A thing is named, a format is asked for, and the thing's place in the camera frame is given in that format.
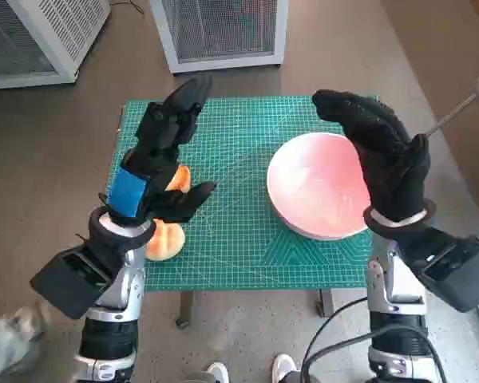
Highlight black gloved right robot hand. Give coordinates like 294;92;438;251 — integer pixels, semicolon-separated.
311;89;432;223

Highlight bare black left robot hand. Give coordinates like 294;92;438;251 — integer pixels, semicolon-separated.
97;75;219;227

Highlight long braided toy bread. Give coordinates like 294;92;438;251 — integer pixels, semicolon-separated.
165;164;192;192

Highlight round toy bread bun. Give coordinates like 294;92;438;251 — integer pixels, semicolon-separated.
143;219;187;263

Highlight pink bowl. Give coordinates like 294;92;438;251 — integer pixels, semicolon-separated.
266;132;374;240

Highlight green cutting mat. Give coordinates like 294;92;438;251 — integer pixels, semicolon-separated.
109;94;384;294

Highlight dark metal table leg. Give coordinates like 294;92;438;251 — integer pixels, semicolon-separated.
315;287;335;318
175;290;196;329

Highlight white cabinet with perforated side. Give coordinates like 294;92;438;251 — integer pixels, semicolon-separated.
0;0;113;91

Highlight person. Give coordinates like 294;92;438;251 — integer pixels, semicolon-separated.
0;301;51;378

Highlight white cabinet with mesh front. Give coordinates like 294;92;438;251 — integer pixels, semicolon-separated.
148;0;291;75

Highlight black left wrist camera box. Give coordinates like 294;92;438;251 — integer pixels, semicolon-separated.
30;245;113;320

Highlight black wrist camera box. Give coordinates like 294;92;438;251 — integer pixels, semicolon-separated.
398;227;479;314
30;245;113;320

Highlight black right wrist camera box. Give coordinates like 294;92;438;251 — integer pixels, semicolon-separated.
398;227;479;314

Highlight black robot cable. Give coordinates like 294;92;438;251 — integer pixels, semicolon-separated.
305;297;370;360
301;322;450;383

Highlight black floor cable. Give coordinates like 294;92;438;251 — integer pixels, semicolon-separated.
110;0;144;17

